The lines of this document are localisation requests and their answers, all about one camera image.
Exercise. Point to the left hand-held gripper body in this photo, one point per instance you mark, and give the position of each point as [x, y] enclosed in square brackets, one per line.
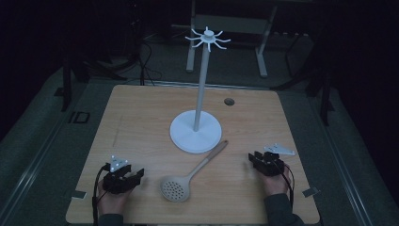
[114, 183]

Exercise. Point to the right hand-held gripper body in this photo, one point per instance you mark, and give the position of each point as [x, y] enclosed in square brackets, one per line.
[271, 164]

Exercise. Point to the person's left hand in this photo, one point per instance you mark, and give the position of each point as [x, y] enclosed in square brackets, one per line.
[111, 202]

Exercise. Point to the person's right hand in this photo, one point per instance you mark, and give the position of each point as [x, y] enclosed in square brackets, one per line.
[276, 185]

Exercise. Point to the grey tape strip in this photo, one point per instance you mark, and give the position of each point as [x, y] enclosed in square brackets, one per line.
[310, 192]
[79, 194]

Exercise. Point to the white utensil hanging rack stand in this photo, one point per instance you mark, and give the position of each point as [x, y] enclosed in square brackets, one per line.
[194, 133]

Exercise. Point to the dark metal stand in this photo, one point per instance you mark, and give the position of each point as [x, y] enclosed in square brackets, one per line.
[324, 94]

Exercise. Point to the black tripod stand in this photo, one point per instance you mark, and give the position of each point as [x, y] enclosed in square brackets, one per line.
[67, 81]

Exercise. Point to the grey metal desk frame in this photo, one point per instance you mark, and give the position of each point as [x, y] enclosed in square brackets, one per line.
[232, 23]

